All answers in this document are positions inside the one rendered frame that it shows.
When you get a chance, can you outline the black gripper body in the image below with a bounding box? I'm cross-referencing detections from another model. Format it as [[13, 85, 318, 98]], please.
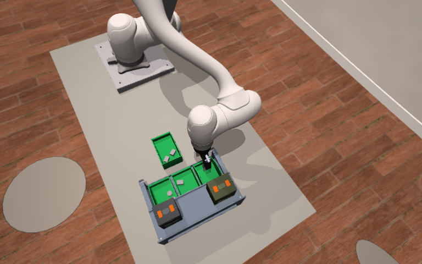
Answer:
[[194, 148, 211, 157]]

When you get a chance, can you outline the green open-front bin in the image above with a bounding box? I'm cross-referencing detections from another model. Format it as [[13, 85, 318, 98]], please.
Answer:
[[151, 132, 183, 169], [171, 166, 200, 195], [193, 157, 222, 185], [148, 177, 177, 205]]

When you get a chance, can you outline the dark green tool case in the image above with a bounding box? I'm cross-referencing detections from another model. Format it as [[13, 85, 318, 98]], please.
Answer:
[[206, 173, 237, 205]]

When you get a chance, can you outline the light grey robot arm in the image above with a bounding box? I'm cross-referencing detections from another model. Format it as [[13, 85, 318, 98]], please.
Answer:
[[107, 0, 262, 151]]

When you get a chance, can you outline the grey metal shelf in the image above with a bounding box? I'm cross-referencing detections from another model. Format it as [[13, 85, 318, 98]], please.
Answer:
[[138, 147, 246, 245]]

